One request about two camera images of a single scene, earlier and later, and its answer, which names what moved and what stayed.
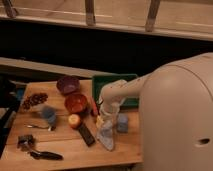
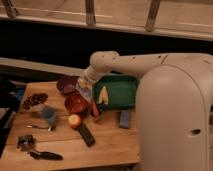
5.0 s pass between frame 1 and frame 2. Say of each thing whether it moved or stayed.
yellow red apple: stayed
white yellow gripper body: moved
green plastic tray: stayed
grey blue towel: moved
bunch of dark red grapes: stayed
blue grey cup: stayed
